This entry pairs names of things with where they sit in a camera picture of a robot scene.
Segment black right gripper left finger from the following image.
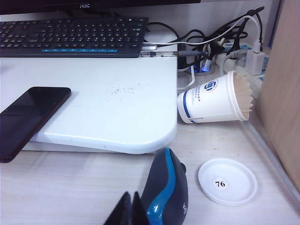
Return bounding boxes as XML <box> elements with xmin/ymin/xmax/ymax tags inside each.
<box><xmin>103</xmin><ymin>191</ymin><xmax>133</xmax><ymax>225</ymax></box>

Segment thin black looped cable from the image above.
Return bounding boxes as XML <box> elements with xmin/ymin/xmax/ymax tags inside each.
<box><xmin>146</xmin><ymin>22</ymin><xmax>180</xmax><ymax>44</ymax></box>

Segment grey cable plug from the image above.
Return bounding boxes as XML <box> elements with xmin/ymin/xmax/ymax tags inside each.
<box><xmin>177</xmin><ymin>50</ymin><xmax>210</xmax><ymax>57</ymax></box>

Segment black computer keyboard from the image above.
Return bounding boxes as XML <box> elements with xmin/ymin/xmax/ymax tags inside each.
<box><xmin>0</xmin><ymin>16</ymin><xmax>150</xmax><ymax>59</ymax></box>

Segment white round lid numbered 76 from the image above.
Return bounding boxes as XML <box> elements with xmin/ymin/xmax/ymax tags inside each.
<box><xmin>198</xmin><ymin>158</ymin><xmax>258</xmax><ymax>207</ymax></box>

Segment beige pleated paper liners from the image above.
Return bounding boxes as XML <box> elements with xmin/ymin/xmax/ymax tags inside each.
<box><xmin>233</xmin><ymin>73</ymin><xmax>255</xmax><ymax>118</ymax></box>

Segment wooden side panel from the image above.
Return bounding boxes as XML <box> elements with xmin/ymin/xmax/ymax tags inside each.
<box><xmin>256</xmin><ymin>0</ymin><xmax>300</xmax><ymax>180</ymax></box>

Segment white cable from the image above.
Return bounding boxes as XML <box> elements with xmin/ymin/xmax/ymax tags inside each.
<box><xmin>142</xmin><ymin>15</ymin><xmax>261</xmax><ymax>47</ymax></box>

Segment white USB charger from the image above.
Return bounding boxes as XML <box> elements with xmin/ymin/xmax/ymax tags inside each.
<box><xmin>245</xmin><ymin>41</ymin><xmax>265</xmax><ymax>74</ymax></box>

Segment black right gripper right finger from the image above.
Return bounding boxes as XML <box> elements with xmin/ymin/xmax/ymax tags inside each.
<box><xmin>132</xmin><ymin>191</ymin><xmax>150</xmax><ymax>225</ymax></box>

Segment black power plug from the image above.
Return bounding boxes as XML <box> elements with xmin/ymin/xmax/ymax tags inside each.
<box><xmin>210</xmin><ymin>38</ymin><xmax>227</xmax><ymax>56</ymax></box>

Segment silver USB hub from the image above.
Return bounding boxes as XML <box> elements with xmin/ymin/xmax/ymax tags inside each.
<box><xmin>141</xmin><ymin>42</ymin><xmax>158</xmax><ymax>51</ymax></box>

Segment white raised desk board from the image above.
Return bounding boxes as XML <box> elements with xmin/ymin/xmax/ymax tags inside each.
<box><xmin>0</xmin><ymin>14</ymin><xmax>178</xmax><ymax>155</ymax></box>

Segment black smartphone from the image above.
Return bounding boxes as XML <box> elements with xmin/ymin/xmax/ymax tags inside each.
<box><xmin>0</xmin><ymin>86</ymin><xmax>72</xmax><ymax>164</ymax></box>

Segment blue and black wireless mouse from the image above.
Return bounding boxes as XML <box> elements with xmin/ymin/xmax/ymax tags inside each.
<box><xmin>140</xmin><ymin>147</ymin><xmax>189</xmax><ymax>225</ymax></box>

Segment white paper cup blue logo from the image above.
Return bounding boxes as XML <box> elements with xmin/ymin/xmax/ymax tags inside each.
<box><xmin>177</xmin><ymin>70</ymin><xmax>249</xmax><ymax>124</ymax></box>

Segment blue lit desk grommet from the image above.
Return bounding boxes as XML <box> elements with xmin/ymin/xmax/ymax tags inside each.
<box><xmin>195</xmin><ymin>58</ymin><xmax>214</xmax><ymax>77</ymax></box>

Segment thick black cable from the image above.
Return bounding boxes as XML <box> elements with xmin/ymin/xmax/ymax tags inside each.
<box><xmin>178</xmin><ymin>6</ymin><xmax>265</xmax><ymax>51</ymax></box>

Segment black computer monitor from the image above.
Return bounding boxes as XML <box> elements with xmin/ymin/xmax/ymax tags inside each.
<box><xmin>0</xmin><ymin>0</ymin><xmax>202</xmax><ymax>17</ymax></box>

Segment white power strip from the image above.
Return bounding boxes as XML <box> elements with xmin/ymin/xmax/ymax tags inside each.
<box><xmin>215</xmin><ymin>44</ymin><xmax>267</xmax><ymax>82</ymax></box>

